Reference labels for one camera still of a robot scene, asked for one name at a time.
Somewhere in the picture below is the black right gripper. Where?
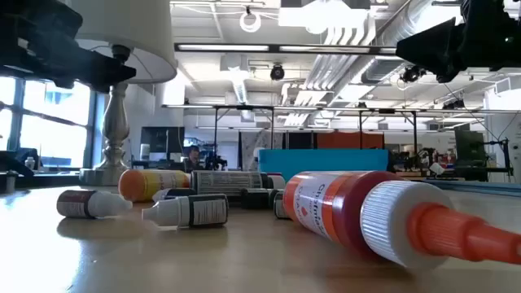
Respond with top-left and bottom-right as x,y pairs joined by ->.
396,0 -> 521,84

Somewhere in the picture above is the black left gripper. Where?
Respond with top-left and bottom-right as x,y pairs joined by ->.
0,0 -> 138,94

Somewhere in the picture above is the large yellow-tipped orange bottle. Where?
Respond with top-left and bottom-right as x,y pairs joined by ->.
117,168 -> 191,203

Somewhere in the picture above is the small brown-labelled dropper bottle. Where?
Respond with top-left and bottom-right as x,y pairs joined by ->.
55,189 -> 134,220

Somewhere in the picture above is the teal plastic bin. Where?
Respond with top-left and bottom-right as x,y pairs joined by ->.
258,148 -> 391,182

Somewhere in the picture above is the large green food coloring bottle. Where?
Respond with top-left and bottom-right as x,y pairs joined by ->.
190,169 -> 270,197

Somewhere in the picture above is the small black-labelled dropper bottle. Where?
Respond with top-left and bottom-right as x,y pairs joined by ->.
141,193 -> 230,229

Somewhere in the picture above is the large orange-tipped red bottle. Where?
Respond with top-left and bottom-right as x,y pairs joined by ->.
282,169 -> 521,272

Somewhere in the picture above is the small dark blue dropper bottle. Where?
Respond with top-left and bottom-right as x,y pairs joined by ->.
272,190 -> 291,221

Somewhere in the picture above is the white-shade silver table lamp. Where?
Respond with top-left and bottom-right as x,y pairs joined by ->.
64,0 -> 179,187

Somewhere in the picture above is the black monitor on stand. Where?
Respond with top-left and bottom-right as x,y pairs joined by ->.
454,129 -> 513,183

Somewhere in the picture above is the person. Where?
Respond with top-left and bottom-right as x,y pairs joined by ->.
183,145 -> 204,173

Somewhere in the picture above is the orange partition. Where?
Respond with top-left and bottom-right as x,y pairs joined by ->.
317,132 -> 385,150

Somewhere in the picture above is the long ceiling light bar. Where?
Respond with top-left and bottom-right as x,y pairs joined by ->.
173,42 -> 398,56

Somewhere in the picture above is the black ceiling spotlight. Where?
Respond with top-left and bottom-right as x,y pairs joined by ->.
269,63 -> 287,82

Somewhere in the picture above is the black ceiling camera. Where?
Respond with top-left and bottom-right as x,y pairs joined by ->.
400,64 -> 427,85

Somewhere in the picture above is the black aluminium table frame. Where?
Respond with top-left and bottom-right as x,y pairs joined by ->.
0,172 -> 123,189

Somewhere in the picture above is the distant black rig frame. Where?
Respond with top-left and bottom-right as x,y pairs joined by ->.
212,104 -> 419,172

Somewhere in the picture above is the white ring lamp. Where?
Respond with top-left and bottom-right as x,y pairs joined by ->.
239,11 -> 262,34

